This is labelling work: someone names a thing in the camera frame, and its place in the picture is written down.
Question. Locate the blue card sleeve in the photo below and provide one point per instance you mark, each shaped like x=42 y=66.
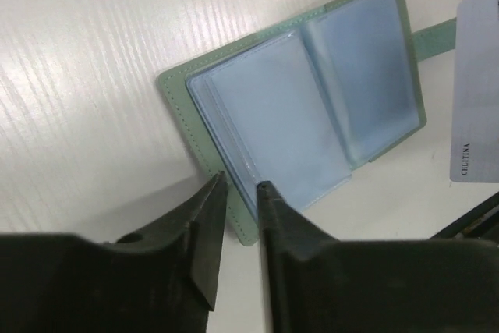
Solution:
x=296 y=110

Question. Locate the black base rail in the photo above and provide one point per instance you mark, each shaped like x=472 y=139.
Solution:
x=479 y=223

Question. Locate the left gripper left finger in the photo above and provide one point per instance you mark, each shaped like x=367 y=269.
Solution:
x=162 y=277

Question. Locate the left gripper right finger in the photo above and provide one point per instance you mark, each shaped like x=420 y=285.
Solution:
x=313 y=282

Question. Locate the grey-green card holder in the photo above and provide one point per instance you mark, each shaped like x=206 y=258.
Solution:
x=288 y=107

